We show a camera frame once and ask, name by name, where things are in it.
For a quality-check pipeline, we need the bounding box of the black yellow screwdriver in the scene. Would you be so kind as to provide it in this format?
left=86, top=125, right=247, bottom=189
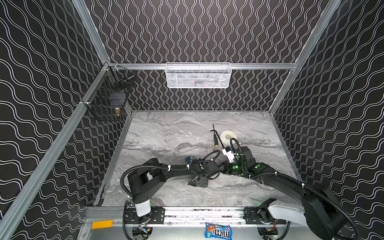
left=212, top=125, right=219, bottom=147

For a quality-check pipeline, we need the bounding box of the black wire basket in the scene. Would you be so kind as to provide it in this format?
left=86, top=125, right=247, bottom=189
left=86, top=66, right=136, bottom=122

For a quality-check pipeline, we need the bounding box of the yellow block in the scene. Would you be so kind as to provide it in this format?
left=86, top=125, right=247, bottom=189
left=91, top=220, right=114, bottom=230

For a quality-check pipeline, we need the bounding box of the brass padlock in basket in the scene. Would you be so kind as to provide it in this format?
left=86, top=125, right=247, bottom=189
left=115, top=108, right=121, bottom=118

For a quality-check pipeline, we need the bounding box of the blue candy bag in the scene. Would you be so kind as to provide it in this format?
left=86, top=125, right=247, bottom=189
left=205, top=223, right=233, bottom=240

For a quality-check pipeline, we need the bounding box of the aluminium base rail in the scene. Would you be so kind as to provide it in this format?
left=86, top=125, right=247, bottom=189
left=85, top=202, right=307, bottom=227

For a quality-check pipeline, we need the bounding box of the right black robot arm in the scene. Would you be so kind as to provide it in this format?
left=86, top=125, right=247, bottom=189
left=222, top=138, right=361, bottom=240

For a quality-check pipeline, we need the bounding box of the white mesh basket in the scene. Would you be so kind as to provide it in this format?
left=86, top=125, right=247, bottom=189
left=165, top=62, right=232, bottom=89

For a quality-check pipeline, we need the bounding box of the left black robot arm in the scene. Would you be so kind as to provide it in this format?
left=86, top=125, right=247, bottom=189
left=120, top=150, right=221, bottom=218

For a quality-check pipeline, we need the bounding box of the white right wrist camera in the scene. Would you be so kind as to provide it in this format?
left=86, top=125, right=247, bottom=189
left=222, top=146, right=236, bottom=163

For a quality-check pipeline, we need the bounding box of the black hex key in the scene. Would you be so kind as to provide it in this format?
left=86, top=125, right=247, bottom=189
left=217, top=132, right=225, bottom=149

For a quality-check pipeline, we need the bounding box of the white tape roll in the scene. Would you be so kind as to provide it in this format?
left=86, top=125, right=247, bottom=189
left=220, top=130, right=237, bottom=145

